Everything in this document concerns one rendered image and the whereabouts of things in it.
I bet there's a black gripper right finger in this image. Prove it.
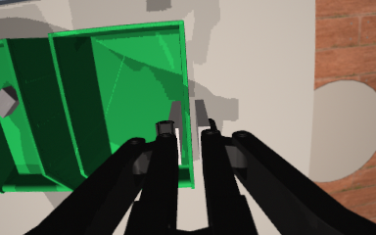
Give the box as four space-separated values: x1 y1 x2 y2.
195 100 376 235

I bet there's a grey metal block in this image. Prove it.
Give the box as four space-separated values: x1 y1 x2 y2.
0 86 20 118

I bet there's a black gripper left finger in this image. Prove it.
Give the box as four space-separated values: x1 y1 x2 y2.
24 101 183 235

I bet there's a green open-front bin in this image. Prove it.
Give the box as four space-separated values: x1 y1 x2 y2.
48 21 195 189
0 37 86 194

